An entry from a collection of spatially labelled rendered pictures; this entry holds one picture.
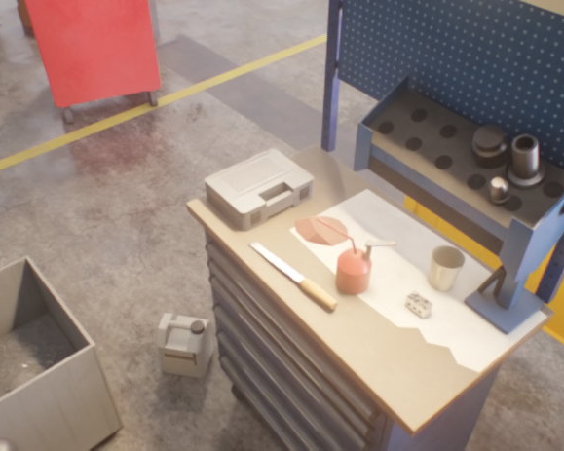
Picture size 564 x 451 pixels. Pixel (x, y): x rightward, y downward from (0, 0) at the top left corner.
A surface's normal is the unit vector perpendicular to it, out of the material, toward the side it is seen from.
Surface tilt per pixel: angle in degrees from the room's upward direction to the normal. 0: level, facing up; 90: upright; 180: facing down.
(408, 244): 0
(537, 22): 90
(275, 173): 0
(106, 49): 90
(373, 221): 0
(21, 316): 90
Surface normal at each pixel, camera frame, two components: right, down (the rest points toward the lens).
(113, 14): 0.38, 0.60
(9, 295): 0.66, 0.49
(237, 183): 0.00, -0.76
